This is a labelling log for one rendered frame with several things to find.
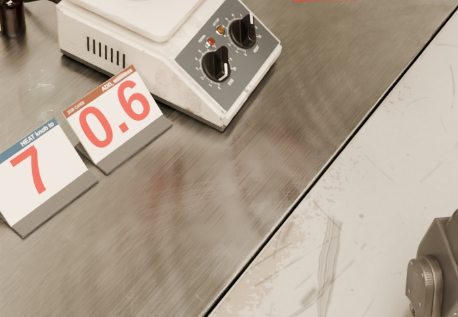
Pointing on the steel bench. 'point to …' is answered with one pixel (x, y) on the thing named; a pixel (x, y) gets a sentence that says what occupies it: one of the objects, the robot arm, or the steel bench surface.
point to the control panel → (227, 8)
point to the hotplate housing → (152, 56)
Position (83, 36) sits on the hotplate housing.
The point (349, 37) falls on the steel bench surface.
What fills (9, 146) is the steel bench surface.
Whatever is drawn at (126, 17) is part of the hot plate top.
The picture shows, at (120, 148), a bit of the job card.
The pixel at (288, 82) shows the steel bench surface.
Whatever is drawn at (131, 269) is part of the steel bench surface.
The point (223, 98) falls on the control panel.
